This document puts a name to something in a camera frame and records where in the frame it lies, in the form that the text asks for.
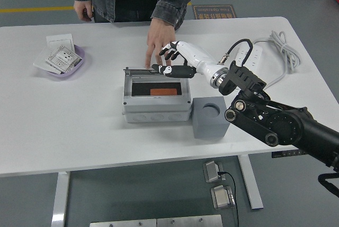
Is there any person's right hand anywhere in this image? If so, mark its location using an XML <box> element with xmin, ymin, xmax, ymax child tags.
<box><xmin>73</xmin><ymin>0</ymin><xmax>95</xmax><ymax>23</ymax></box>

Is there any person's left hand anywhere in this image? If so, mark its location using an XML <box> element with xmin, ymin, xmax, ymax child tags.
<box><xmin>145</xmin><ymin>18</ymin><xmax>177</xmax><ymax>69</ymax></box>

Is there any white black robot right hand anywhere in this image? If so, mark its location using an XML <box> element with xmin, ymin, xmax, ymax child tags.
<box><xmin>151</xmin><ymin>40</ymin><xmax>226</xmax><ymax>81</ymax></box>

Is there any orange cylinder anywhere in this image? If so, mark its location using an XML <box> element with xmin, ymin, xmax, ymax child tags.
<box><xmin>150</xmin><ymin>88</ymin><xmax>179</xmax><ymax>97</ymax></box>

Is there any grey junction box with lid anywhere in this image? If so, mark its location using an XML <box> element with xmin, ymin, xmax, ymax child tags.
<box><xmin>121</xmin><ymin>66</ymin><xmax>193</xmax><ymax>124</ymax></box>

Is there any grey cube with round hole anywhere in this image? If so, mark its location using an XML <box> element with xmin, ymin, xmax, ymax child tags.
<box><xmin>192</xmin><ymin>96</ymin><xmax>230</xmax><ymax>139</ymax></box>

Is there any purple plastic tray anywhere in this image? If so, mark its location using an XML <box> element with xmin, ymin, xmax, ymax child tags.
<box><xmin>39</xmin><ymin>44</ymin><xmax>86</xmax><ymax>81</ymax></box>

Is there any brown floor sign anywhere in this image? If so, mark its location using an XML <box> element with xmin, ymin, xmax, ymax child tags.
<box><xmin>192</xmin><ymin>4</ymin><xmax>236</xmax><ymax>20</ymax></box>

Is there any printed white socket plate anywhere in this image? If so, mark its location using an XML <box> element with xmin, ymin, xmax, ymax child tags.
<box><xmin>45</xmin><ymin>46</ymin><xmax>83</xmax><ymax>74</ymax></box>

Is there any yellow floor tape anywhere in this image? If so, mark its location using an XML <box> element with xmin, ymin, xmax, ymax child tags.
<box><xmin>0</xmin><ymin>2</ymin><xmax>192</xmax><ymax>14</ymax></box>

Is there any white power strip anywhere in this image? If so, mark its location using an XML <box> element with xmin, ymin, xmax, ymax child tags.
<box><xmin>234</xmin><ymin>45</ymin><xmax>263</xmax><ymax>70</ymax></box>

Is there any white flat plate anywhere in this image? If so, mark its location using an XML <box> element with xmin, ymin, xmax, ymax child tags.
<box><xmin>33</xmin><ymin>49</ymin><xmax>63</xmax><ymax>75</ymax></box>

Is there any metal foot pedal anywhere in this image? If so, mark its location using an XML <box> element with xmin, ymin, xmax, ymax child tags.
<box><xmin>211</xmin><ymin>185</ymin><xmax>236</xmax><ymax>209</ymax></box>
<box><xmin>203</xmin><ymin>160</ymin><xmax>226</xmax><ymax>184</ymax></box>

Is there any black table control panel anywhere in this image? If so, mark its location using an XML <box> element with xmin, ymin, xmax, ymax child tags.
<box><xmin>271</xmin><ymin>150</ymin><xmax>308</xmax><ymax>158</ymax></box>

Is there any white table leg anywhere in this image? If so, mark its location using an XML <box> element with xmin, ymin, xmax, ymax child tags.
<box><xmin>51</xmin><ymin>171</ymin><xmax>71</xmax><ymax>227</ymax></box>
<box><xmin>237</xmin><ymin>154</ymin><xmax>264</xmax><ymax>210</ymax></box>

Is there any plain white switch plate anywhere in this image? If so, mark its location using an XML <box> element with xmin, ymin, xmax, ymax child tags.
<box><xmin>46</xmin><ymin>33</ymin><xmax>76</xmax><ymax>53</ymax></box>

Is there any white power cord with plug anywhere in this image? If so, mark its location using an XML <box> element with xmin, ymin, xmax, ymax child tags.
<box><xmin>251</xmin><ymin>30</ymin><xmax>302</xmax><ymax>91</ymax></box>

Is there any thin black pedal cable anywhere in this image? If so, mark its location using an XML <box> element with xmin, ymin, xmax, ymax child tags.
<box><xmin>217</xmin><ymin>171</ymin><xmax>239</xmax><ymax>227</ymax></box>

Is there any grey metal base plate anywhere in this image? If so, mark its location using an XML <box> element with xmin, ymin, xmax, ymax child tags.
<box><xmin>157</xmin><ymin>214</ymin><xmax>223</xmax><ymax>227</ymax></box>
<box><xmin>90</xmin><ymin>219</ymin><xmax>157</xmax><ymax>227</ymax></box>

